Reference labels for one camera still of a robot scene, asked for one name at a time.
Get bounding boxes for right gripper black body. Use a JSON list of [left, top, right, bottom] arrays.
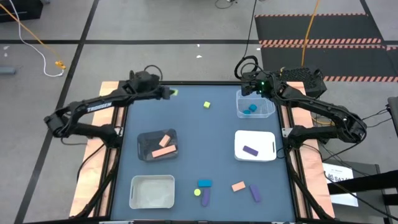
[[241, 70, 282, 96]]

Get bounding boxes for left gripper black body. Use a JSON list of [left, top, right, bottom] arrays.
[[132, 70, 164, 100]]

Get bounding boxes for medium orange block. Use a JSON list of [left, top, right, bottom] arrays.
[[231, 180, 247, 192]]

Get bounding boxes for purple long block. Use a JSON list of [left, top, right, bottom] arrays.
[[242, 145, 259, 157], [201, 187, 211, 207], [249, 184, 262, 203]]

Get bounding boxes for salmon blocks in dark bin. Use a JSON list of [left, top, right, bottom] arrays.
[[151, 144, 178, 159]]

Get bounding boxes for clear plastic bin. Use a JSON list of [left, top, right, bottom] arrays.
[[235, 89, 277, 119]]

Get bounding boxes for black perforated computer case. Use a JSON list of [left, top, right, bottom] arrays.
[[278, 67, 328, 99]]

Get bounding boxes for short orange block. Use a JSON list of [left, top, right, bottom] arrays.
[[158, 134, 172, 148]]

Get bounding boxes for white plastic bin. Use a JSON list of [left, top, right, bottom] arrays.
[[233, 129, 277, 162]]

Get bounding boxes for dark transparent plastic bin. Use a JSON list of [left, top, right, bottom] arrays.
[[136, 128, 180, 162]]

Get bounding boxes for black hazard-striped floor mat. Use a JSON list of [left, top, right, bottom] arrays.
[[260, 44, 398, 83], [254, 13, 386, 45]]

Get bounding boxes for wooden table side board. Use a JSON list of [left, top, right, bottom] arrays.
[[279, 81, 336, 219], [68, 81, 129, 218]]

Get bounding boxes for pale grey plastic bin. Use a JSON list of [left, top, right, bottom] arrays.
[[129, 174, 176, 210]]

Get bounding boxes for white paper sheet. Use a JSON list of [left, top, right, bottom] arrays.
[[322, 162, 359, 208]]

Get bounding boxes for black beam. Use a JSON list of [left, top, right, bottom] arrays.
[[326, 169, 398, 207]]

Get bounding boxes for grey cabinet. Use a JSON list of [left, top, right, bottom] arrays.
[[320, 159, 389, 224]]

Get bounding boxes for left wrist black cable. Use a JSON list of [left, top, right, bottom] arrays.
[[143, 64, 164, 82]]

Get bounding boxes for black table frame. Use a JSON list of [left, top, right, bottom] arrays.
[[70, 80, 336, 224]]

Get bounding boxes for black coiled floor cable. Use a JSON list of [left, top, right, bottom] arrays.
[[233, 0, 259, 80]]

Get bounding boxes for black cable loop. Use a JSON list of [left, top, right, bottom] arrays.
[[214, 0, 239, 10]]

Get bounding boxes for white floor cable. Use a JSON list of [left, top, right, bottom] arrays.
[[8, 0, 65, 78]]

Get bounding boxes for black cable pair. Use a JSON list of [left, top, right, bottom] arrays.
[[360, 107, 389, 129]]

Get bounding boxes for yellow cable with plug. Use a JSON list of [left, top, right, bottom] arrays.
[[0, 2, 67, 70]]

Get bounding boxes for long black cable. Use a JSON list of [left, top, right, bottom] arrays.
[[323, 170, 398, 222]]

